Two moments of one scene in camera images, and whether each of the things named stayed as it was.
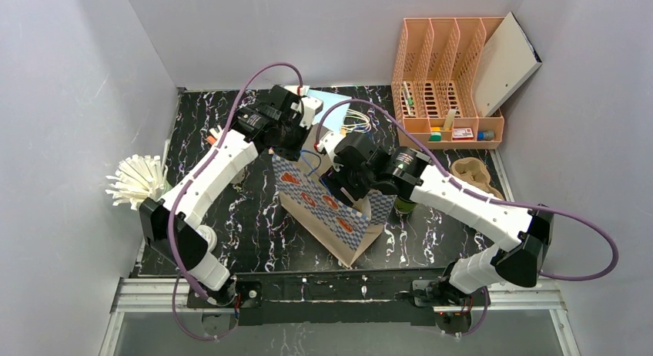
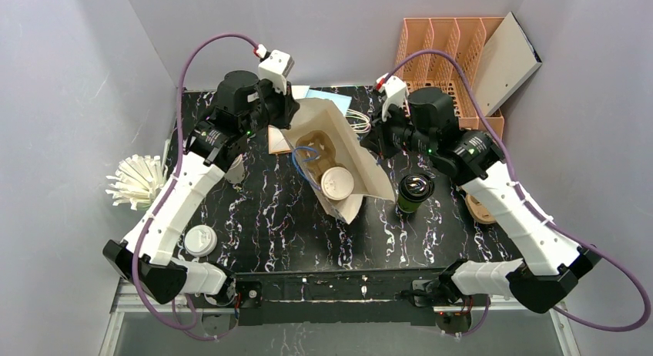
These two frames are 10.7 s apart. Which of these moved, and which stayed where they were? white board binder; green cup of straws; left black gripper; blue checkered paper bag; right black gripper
Moved: left black gripper; right black gripper; blue checkered paper bag
Stayed: green cup of straws; white board binder
